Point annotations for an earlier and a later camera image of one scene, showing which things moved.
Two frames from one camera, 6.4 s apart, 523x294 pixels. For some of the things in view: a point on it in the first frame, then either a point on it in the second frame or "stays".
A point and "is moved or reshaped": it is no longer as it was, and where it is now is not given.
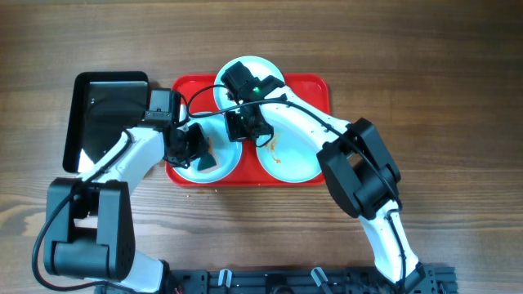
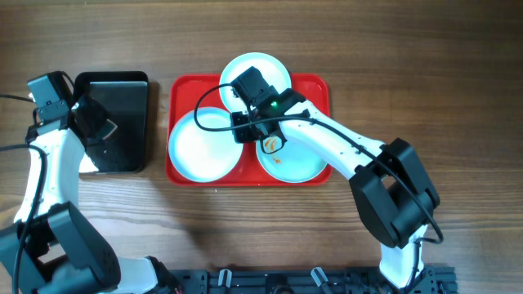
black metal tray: [102, 106] stays
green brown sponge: [206, 162] → [106, 129]
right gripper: [243, 126] stays
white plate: [290, 157] stays
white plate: [258, 67] is moved or reshaped
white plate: [226, 152] stays
